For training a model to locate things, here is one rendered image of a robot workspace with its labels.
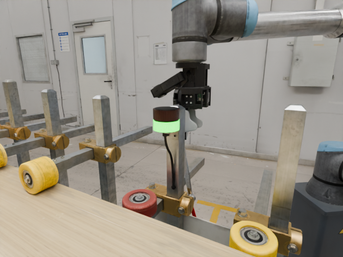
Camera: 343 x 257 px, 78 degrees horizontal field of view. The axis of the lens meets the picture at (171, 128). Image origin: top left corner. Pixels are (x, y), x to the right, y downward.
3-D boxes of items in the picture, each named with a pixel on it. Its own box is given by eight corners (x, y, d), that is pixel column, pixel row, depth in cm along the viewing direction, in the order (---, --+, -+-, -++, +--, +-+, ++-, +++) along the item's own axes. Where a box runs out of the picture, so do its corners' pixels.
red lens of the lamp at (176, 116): (161, 114, 51) (161, 106, 51) (184, 117, 49) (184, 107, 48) (147, 119, 46) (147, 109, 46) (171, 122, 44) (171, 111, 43)
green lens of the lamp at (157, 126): (162, 125, 52) (161, 116, 52) (184, 127, 49) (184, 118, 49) (148, 130, 47) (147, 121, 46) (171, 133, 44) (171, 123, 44)
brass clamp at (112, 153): (93, 152, 74) (92, 138, 73) (123, 158, 68) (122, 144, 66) (78, 157, 69) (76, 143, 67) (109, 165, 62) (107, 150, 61)
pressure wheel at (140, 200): (138, 222, 57) (136, 183, 54) (163, 232, 53) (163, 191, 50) (117, 242, 50) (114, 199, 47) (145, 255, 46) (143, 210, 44)
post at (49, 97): (66, 205, 88) (50, 88, 76) (72, 208, 86) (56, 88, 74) (58, 210, 85) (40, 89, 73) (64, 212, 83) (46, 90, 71)
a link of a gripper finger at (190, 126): (195, 145, 56) (195, 110, 54) (174, 142, 58) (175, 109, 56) (199, 142, 58) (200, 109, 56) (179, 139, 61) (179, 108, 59)
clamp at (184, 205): (152, 197, 64) (152, 181, 63) (194, 209, 58) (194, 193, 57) (142, 206, 60) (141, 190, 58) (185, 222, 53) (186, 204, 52)
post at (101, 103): (112, 227, 76) (100, 94, 64) (119, 231, 75) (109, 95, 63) (104, 234, 73) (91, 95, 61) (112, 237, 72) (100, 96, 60)
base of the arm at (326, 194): (297, 185, 114) (299, 169, 111) (328, 183, 116) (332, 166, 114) (326, 207, 95) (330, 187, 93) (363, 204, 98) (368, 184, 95)
